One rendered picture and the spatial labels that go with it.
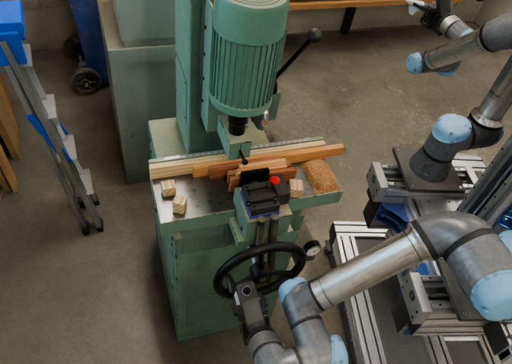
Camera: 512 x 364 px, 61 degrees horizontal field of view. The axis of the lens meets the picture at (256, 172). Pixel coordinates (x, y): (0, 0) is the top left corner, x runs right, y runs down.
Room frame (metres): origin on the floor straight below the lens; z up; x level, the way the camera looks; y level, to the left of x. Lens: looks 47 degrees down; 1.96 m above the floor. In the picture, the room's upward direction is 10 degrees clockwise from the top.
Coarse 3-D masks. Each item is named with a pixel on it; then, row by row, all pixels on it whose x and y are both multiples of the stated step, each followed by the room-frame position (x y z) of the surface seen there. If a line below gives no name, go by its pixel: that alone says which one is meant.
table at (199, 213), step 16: (176, 176) 0.92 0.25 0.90; (192, 176) 0.93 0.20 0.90; (208, 176) 0.94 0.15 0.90; (304, 176) 1.02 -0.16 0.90; (160, 192) 0.84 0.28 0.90; (176, 192) 0.86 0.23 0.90; (192, 192) 0.87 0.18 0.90; (208, 192) 0.88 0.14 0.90; (224, 192) 0.89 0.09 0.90; (304, 192) 0.95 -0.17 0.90; (336, 192) 0.97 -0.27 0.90; (160, 208) 0.78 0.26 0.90; (192, 208) 0.81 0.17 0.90; (208, 208) 0.82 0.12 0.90; (224, 208) 0.83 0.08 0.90; (304, 208) 0.93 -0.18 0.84; (160, 224) 0.73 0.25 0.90; (176, 224) 0.75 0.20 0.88; (192, 224) 0.77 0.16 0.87; (208, 224) 0.79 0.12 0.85; (240, 240) 0.74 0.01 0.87
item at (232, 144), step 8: (224, 120) 1.03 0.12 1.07; (224, 128) 1.00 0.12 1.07; (224, 136) 0.98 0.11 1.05; (232, 136) 0.97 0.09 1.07; (240, 136) 0.97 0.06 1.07; (248, 136) 0.98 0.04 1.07; (224, 144) 0.97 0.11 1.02; (232, 144) 0.94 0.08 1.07; (240, 144) 0.94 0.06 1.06; (248, 144) 0.96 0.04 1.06; (232, 152) 0.94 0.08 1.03; (248, 152) 0.96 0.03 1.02
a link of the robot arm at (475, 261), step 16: (464, 240) 0.56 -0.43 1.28; (480, 240) 0.55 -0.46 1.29; (496, 240) 0.56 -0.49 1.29; (448, 256) 0.54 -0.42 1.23; (464, 256) 0.53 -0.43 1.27; (480, 256) 0.52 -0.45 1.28; (496, 256) 0.52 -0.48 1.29; (464, 272) 0.50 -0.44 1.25; (480, 272) 0.49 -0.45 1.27; (496, 272) 0.49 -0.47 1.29; (464, 288) 0.49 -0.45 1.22; (480, 288) 0.47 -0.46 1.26; (496, 288) 0.46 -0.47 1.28; (480, 304) 0.45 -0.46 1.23; (496, 304) 0.44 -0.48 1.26; (496, 320) 0.44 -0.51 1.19
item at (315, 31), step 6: (312, 30) 0.97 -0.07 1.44; (318, 30) 0.98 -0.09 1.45; (312, 36) 0.96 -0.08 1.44; (318, 36) 0.97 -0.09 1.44; (306, 42) 0.99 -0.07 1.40; (312, 42) 0.96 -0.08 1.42; (300, 48) 1.01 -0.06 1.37; (294, 54) 1.04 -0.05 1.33; (300, 54) 1.03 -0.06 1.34; (288, 60) 1.06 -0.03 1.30; (294, 60) 1.05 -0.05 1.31; (282, 66) 1.10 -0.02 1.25; (288, 66) 1.07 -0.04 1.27; (282, 72) 1.10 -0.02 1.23; (276, 78) 1.12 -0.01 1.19; (276, 84) 1.17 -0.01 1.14; (276, 90) 1.16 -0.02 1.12
